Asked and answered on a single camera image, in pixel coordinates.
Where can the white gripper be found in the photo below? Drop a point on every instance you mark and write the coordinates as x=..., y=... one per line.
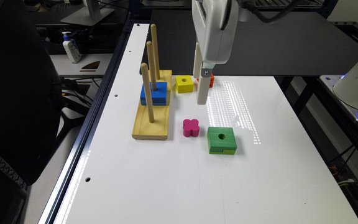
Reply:
x=215, y=23

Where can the pink wooden flower block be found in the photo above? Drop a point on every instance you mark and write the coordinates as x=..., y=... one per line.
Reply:
x=191, y=127

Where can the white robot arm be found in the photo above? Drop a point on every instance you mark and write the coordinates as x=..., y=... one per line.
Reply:
x=244, y=9

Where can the orange perforated cube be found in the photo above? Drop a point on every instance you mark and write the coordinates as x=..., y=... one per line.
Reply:
x=211, y=81

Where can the yellow square block with hole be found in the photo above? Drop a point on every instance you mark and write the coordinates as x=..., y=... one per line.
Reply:
x=184, y=84

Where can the blue square block on peg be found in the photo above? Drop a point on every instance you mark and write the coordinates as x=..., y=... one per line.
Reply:
x=159, y=97

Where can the front wooden peg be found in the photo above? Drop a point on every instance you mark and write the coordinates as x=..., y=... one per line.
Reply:
x=147, y=91

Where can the wooden peg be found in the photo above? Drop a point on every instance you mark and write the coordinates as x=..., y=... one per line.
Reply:
x=153, y=29
x=147, y=91
x=150, y=54

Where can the middle wooden peg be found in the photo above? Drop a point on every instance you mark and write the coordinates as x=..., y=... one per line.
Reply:
x=150, y=54

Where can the rear wooden peg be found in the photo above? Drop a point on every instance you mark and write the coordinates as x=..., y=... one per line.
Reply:
x=153, y=29

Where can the green square block with hole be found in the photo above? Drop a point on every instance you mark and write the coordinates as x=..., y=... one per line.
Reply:
x=221, y=140

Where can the wooden peg base board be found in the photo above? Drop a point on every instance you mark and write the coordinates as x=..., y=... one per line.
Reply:
x=158, y=130

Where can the grey monitor stand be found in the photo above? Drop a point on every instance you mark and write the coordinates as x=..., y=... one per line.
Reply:
x=89, y=15

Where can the white lotion pump bottle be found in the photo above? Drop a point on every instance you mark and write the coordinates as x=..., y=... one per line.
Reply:
x=71, y=48

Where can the black office chair back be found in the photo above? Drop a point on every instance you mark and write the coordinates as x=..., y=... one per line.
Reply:
x=30, y=98

